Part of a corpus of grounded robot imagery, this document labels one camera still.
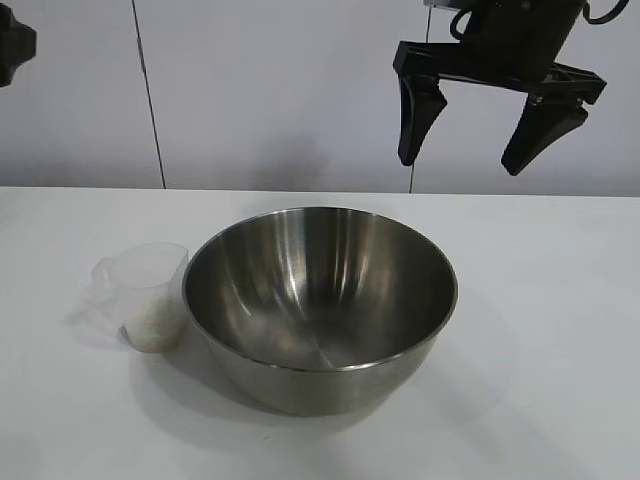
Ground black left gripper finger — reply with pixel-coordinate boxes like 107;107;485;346
0;8;38;89

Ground black right gripper cable loop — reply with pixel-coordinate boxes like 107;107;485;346
448;5;477;42

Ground white rice grains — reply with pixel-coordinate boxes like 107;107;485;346
122;298;182;354

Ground stainless steel mixing bowl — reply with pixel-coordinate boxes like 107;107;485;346
181;203;459;416

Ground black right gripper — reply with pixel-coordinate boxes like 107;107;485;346
392;0;609;176

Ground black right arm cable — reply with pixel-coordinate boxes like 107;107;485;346
582;0;632;24

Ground clear plastic measuring cup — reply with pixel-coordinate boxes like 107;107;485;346
67;244;190;354

